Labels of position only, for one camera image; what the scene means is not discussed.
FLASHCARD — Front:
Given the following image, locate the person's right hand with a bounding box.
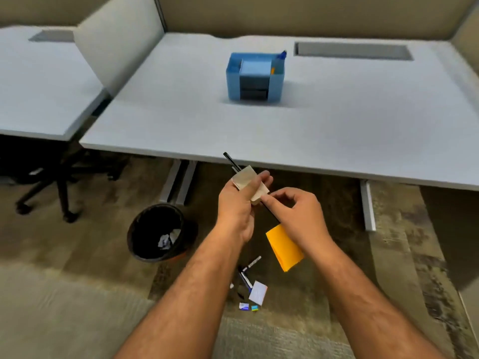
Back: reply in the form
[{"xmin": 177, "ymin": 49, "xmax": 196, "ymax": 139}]
[{"xmin": 260, "ymin": 186, "xmax": 334, "ymax": 255}]

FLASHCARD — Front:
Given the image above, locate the person's left hand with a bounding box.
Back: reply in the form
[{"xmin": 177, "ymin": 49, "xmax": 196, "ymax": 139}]
[{"xmin": 216, "ymin": 170, "xmax": 274, "ymax": 246}]

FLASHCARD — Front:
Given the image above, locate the cream paper scrap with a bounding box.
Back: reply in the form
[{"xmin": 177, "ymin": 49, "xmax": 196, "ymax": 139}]
[{"xmin": 231, "ymin": 165, "xmax": 270, "ymax": 206}]

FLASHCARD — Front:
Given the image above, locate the orange sticky note pad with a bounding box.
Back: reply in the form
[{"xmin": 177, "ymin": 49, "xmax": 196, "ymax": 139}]
[{"xmin": 265, "ymin": 224, "xmax": 305, "ymax": 273}]

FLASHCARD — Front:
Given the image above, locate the black silver slim pen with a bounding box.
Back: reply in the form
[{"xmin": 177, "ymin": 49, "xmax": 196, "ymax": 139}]
[{"xmin": 223, "ymin": 152, "xmax": 281, "ymax": 224}]

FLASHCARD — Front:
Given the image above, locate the black capped white marker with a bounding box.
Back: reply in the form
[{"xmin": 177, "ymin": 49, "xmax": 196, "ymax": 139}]
[{"xmin": 238, "ymin": 266, "xmax": 253, "ymax": 290}]

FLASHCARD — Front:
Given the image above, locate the lined white notepad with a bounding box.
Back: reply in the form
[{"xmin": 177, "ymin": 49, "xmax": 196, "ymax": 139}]
[{"xmin": 248, "ymin": 280, "xmax": 268, "ymax": 306}]

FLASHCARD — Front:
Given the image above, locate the orange bin with black liner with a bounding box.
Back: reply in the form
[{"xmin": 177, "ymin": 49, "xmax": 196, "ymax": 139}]
[{"xmin": 126, "ymin": 203, "xmax": 199, "ymax": 263}]

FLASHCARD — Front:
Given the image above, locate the blue desk organizer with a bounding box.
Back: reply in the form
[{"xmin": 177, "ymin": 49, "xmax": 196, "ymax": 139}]
[{"xmin": 226, "ymin": 52, "xmax": 286, "ymax": 105}]

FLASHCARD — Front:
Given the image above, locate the person's right forearm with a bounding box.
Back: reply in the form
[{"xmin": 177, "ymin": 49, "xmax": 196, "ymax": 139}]
[{"xmin": 305, "ymin": 237, "xmax": 446, "ymax": 359}]

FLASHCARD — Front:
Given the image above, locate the person's left forearm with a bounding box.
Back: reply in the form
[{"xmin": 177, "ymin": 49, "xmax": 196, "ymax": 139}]
[{"xmin": 114, "ymin": 226, "xmax": 247, "ymax": 359}]

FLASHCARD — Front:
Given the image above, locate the grey desk leg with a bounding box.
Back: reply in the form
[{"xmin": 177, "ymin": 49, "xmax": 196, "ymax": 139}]
[
  {"xmin": 360, "ymin": 179, "xmax": 377, "ymax": 232},
  {"xmin": 159, "ymin": 160, "xmax": 183, "ymax": 203},
  {"xmin": 176, "ymin": 160, "xmax": 198, "ymax": 207}
]

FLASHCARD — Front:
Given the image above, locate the black office chair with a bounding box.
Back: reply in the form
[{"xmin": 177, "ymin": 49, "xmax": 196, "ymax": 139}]
[{"xmin": 0, "ymin": 136, "xmax": 130, "ymax": 224}]

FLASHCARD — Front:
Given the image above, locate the white divider screen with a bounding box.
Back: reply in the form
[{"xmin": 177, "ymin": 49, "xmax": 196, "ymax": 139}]
[{"xmin": 73, "ymin": 0, "xmax": 165, "ymax": 98}]

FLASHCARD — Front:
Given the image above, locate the beige partition panel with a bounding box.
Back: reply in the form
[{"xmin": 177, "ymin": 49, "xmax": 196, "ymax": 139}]
[
  {"xmin": 155, "ymin": 0, "xmax": 479, "ymax": 41},
  {"xmin": 0, "ymin": 0, "xmax": 115, "ymax": 28}
]

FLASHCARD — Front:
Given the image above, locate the beige side panel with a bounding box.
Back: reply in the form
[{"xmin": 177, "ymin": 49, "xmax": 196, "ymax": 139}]
[{"xmin": 450, "ymin": 1, "xmax": 479, "ymax": 77}]

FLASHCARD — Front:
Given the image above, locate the grey cable cover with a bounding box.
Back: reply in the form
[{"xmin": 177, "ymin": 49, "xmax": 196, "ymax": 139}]
[
  {"xmin": 28, "ymin": 29, "xmax": 75, "ymax": 43},
  {"xmin": 293, "ymin": 41, "xmax": 414, "ymax": 61}
]

